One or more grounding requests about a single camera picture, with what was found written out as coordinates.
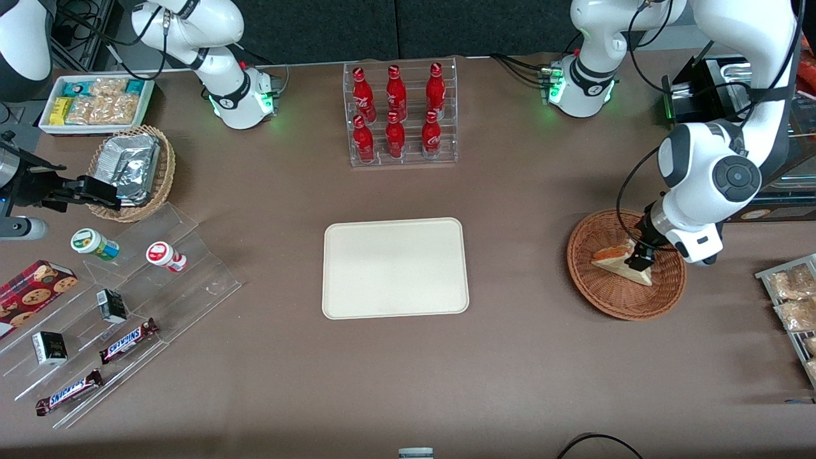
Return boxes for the clear bag of crackers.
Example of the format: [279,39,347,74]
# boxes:
[67,96,140,126]
[88,78,128,98]

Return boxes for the white rectangular snack tray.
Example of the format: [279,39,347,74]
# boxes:
[38,75,156,136]

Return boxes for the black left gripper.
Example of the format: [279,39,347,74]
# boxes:
[627,203,678,272]

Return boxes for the black equipment rack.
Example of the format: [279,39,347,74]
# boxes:
[50,0,122,72]

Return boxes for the grey wire rack tray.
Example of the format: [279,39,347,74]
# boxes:
[755,254,816,390]

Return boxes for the tan wicker basket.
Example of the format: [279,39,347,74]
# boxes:
[87,125,177,222]

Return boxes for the triangular sandwich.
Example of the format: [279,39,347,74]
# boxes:
[591,239,653,286]

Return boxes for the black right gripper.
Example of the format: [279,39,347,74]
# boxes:
[0,147,122,212]

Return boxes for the red lid snack cup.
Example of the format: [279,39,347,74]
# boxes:
[146,241,187,273]

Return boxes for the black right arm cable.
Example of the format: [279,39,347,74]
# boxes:
[54,0,174,80]

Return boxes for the black left base cables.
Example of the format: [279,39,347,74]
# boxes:
[490,54,553,87]

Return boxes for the beige rectangular serving tray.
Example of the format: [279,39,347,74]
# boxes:
[322,217,470,320]

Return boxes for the red cola bottle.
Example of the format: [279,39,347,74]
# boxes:
[385,112,407,159]
[425,62,446,115]
[352,67,377,123]
[421,110,442,159]
[386,64,407,122]
[353,115,375,163]

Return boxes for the red plaid cookie box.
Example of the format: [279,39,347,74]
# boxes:
[0,259,78,340]

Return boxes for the black floor cable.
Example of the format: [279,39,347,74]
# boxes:
[556,433,645,459]

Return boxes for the green lid snack cup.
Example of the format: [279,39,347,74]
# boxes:
[70,228,120,262]

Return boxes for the steel warmer pan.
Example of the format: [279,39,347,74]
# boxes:
[713,62,754,119]

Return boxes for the brown Snickers bar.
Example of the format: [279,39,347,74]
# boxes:
[35,369,104,416]
[99,318,159,365]

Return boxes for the clear acrylic step stand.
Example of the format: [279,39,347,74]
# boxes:
[0,203,243,429]

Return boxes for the black hot food warmer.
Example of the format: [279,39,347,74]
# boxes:
[661,54,816,222]

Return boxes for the silver foil package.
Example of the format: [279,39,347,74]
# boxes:
[118,185,157,208]
[96,134,160,192]

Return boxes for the clear acrylic bottle rack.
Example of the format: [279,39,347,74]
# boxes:
[343,57,458,168]

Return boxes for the round brown wicker basket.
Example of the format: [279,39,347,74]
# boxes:
[567,208,688,321]

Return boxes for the small black carton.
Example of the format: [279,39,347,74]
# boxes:
[32,331,68,365]
[96,289,128,324]

